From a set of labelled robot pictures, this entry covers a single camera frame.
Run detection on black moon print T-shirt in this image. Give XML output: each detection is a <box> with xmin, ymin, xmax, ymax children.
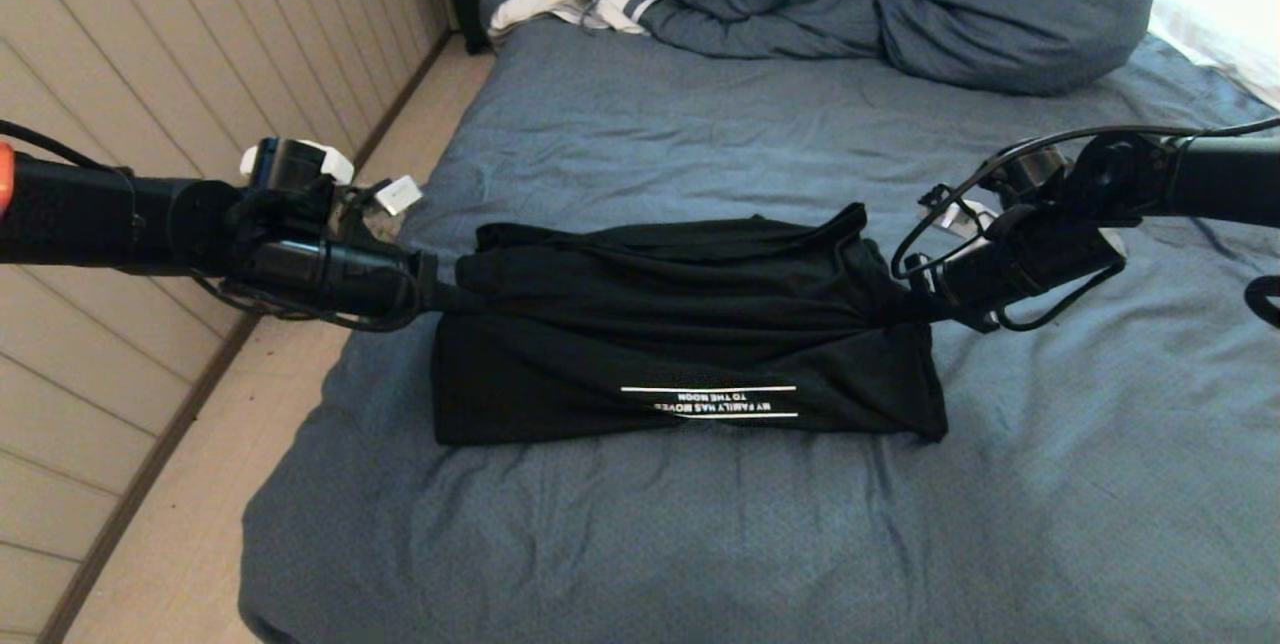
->
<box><xmin>432</xmin><ymin>202</ymin><xmax>949</xmax><ymax>447</ymax></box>

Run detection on blue bed sheet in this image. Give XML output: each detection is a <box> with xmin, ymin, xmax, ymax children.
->
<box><xmin>238</xmin><ymin>16</ymin><xmax>1280</xmax><ymax>644</ymax></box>

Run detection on white pillow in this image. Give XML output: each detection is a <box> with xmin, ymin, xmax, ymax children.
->
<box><xmin>1148</xmin><ymin>0</ymin><xmax>1280</xmax><ymax>113</ymax></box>

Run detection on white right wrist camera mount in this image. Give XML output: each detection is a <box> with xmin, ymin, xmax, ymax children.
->
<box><xmin>918</xmin><ymin>184</ymin><xmax>1001</xmax><ymax>237</ymax></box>

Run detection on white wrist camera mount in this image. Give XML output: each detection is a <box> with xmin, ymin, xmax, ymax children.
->
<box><xmin>240</xmin><ymin>138</ymin><xmax>424</xmax><ymax>217</ymax></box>
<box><xmin>918</xmin><ymin>184</ymin><xmax>1001</xmax><ymax>237</ymax></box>

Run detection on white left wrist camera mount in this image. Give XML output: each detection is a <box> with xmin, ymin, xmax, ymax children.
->
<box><xmin>240</xmin><ymin>138</ymin><xmax>424</xmax><ymax>217</ymax></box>

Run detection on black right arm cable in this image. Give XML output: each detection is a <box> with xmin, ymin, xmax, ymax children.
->
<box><xmin>890</xmin><ymin>116</ymin><xmax>1280</xmax><ymax>333</ymax></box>

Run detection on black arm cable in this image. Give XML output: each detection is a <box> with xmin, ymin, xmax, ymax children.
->
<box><xmin>890</xmin><ymin>116</ymin><xmax>1280</xmax><ymax>333</ymax></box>
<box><xmin>0</xmin><ymin>120</ymin><xmax>426</xmax><ymax>335</ymax></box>

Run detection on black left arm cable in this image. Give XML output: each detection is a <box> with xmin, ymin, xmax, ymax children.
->
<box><xmin>0</xmin><ymin>120</ymin><xmax>426</xmax><ymax>335</ymax></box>

